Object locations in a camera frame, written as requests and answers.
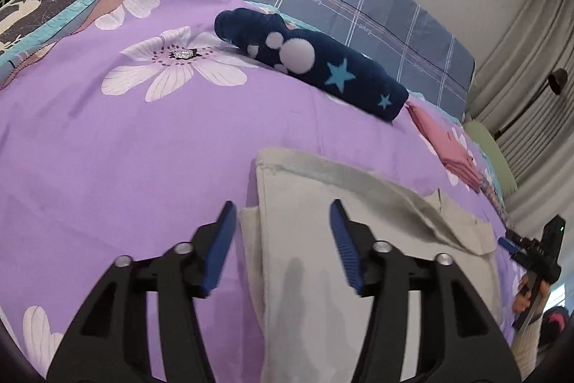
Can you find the floral patterned cloth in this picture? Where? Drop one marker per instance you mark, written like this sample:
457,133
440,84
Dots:
495,194

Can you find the person's right forearm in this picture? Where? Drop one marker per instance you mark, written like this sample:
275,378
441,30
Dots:
527,347

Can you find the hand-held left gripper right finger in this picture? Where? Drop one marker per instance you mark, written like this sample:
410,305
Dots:
345,248

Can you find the white curtain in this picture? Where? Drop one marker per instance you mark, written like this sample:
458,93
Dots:
529,51

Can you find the black floor lamp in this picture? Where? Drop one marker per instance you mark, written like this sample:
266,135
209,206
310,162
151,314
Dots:
559,81

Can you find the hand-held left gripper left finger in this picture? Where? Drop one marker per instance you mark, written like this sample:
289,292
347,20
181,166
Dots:
219,248

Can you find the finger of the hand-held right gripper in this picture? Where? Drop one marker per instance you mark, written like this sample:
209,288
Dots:
519,237
510,245

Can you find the green pillow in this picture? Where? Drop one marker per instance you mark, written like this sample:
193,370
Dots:
491,149

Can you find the pink folded clothes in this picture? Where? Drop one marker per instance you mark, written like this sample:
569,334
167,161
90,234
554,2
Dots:
448,149

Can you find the person's right hand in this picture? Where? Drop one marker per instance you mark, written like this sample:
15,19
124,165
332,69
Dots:
520,297

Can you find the navy star-print folded garment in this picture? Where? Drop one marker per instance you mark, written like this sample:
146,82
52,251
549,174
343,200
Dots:
314,64

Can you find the purple floral bedsheet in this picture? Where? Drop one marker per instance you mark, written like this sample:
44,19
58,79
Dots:
112,163

